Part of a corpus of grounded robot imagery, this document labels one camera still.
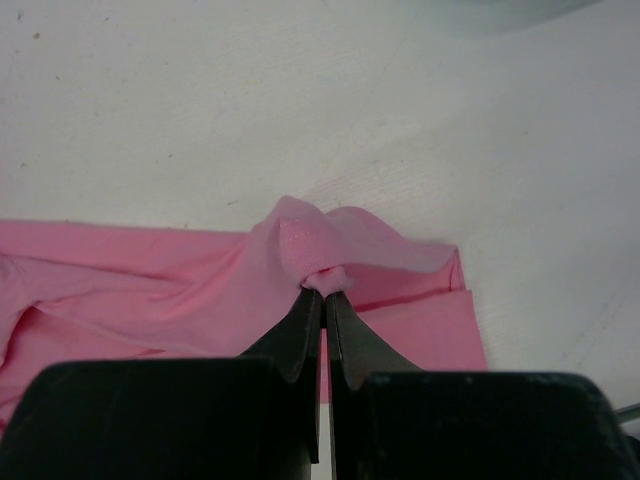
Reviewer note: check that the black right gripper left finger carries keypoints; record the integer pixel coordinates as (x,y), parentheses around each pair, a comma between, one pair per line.
(253,416)

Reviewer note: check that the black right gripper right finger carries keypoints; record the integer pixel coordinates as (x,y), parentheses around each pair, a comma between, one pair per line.
(393,420)

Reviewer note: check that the pink t-shirt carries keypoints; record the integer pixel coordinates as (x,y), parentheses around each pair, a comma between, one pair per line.
(81,292)

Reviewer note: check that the aluminium mounting rail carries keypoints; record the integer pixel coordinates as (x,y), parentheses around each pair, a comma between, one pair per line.
(628,414)

